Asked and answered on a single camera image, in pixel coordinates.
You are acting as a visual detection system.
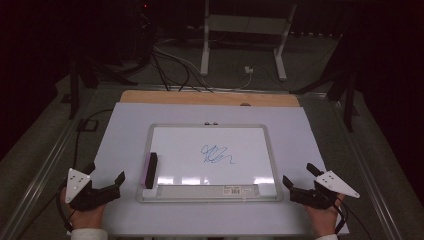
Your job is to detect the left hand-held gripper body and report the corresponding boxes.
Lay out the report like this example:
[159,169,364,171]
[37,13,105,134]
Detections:
[64,167,121,212]

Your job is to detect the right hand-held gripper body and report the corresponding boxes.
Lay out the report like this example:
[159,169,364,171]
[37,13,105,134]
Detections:
[289,170,361,211]

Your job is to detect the purple and black whiteboard eraser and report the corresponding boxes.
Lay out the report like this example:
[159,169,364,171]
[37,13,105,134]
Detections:
[143,151,159,190]

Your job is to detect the silver framed whiteboard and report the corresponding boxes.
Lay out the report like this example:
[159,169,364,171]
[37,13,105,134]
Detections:
[135,123,284,204]

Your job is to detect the person's left hand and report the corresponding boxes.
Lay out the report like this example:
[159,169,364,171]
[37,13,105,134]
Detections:
[60,188,108,232]

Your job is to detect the person's right hand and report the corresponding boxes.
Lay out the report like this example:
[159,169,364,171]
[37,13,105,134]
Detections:
[303,193,347,238]

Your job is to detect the black square floor plate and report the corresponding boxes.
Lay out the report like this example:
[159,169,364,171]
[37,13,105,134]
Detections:
[76,118,100,133]

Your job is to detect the large white table mat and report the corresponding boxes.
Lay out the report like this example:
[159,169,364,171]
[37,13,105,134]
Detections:
[89,101,350,238]

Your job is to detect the black metal stand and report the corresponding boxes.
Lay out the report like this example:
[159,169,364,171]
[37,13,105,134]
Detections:
[289,33,361,133]

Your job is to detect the dark equipment with red light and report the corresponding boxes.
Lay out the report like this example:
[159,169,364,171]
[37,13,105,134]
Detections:
[99,0,158,69]

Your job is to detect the white metal stand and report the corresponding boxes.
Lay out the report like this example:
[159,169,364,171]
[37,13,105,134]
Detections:
[199,0,298,82]

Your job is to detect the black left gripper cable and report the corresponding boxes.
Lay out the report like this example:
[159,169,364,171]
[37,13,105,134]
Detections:
[54,108,115,233]

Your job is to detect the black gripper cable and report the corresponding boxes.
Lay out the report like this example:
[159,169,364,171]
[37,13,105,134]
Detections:
[54,108,115,233]
[333,196,374,240]

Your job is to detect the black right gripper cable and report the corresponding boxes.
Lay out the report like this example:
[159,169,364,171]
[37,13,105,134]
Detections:
[333,196,374,240]

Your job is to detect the silver metal rail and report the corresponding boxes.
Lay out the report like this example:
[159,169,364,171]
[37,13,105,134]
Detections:
[328,99,403,240]
[0,87,98,240]

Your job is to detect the bundle of black floor cables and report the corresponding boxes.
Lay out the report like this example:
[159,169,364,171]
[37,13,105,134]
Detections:
[146,46,214,94]

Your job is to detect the white cable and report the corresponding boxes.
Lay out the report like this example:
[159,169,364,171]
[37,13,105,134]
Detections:
[152,43,253,92]

